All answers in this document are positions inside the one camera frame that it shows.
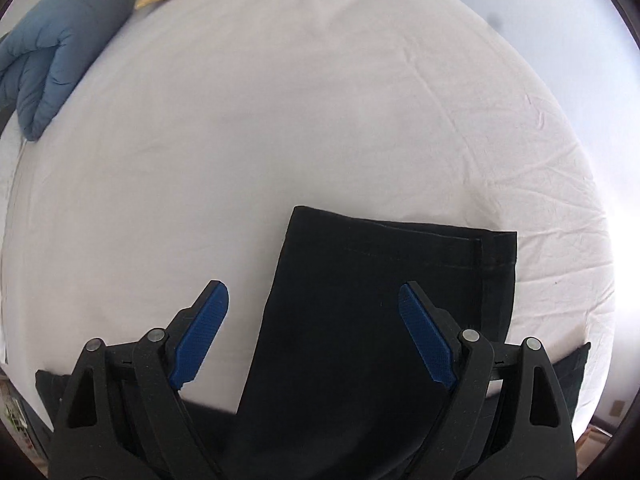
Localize black pants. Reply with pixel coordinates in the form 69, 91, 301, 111
35, 205, 592, 480

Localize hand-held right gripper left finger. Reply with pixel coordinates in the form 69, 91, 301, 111
48, 280, 230, 480

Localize white bed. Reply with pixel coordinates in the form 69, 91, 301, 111
0, 0, 618, 441

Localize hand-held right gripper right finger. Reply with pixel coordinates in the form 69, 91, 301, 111
398, 281, 578, 480

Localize blue duvet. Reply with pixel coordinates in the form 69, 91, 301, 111
0, 0, 138, 142

